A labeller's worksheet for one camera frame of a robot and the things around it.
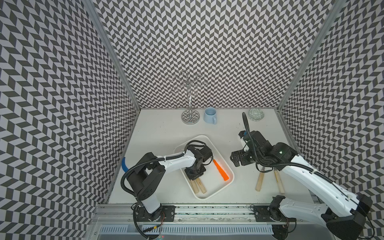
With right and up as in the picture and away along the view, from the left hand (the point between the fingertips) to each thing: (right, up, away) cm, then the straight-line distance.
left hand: (198, 177), depth 84 cm
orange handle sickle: (+15, 0, 0) cm, 15 cm away
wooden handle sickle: (+1, -3, -3) cm, 5 cm away
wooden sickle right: (+46, -2, -1) cm, 46 cm away
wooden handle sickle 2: (+34, -3, -1) cm, 34 cm away
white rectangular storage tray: (+8, -1, -1) cm, 8 cm away
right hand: (+21, +14, -11) cm, 27 cm away
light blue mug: (+8, +36, +23) cm, 44 cm away
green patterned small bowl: (+44, +37, +29) cm, 64 cm away
